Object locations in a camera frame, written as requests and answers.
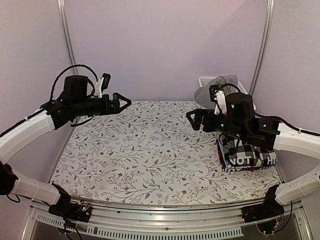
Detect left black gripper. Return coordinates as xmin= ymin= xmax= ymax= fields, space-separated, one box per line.
xmin=73 ymin=92 xmax=132 ymax=117

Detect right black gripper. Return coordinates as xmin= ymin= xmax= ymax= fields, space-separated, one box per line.
xmin=186 ymin=108 xmax=246 ymax=141

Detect grey long sleeve shirt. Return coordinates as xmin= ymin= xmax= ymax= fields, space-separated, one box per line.
xmin=194 ymin=74 xmax=240 ymax=110

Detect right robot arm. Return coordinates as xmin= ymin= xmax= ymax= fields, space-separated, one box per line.
xmin=186 ymin=91 xmax=320 ymax=171

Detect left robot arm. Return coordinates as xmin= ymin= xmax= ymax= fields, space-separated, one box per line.
xmin=0 ymin=73 xmax=132 ymax=217

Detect white plastic bin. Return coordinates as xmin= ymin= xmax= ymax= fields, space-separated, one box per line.
xmin=198 ymin=76 xmax=257 ymax=111

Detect floral patterned table cloth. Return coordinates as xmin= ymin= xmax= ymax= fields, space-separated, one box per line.
xmin=50 ymin=101 xmax=280 ymax=206

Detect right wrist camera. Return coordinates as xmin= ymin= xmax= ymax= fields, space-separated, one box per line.
xmin=209 ymin=84 xmax=227 ymax=115

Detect aluminium front rail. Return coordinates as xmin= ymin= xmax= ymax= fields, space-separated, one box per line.
xmin=21 ymin=200 xmax=315 ymax=240

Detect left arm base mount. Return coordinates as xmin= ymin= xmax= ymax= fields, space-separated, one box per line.
xmin=48 ymin=198 xmax=92 ymax=223

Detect left metal corner post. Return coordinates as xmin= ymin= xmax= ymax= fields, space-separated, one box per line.
xmin=56 ymin=0 xmax=76 ymax=66

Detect metal corner post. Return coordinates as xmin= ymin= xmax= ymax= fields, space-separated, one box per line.
xmin=249 ymin=0 xmax=275 ymax=96
xmin=56 ymin=0 xmax=76 ymax=66

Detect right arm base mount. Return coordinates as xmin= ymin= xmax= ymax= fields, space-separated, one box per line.
xmin=241 ymin=199 xmax=285 ymax=223

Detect right metal corner post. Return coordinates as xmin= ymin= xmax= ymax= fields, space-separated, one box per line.
xmin=249 ymin=0 xmax=275 ymax=96

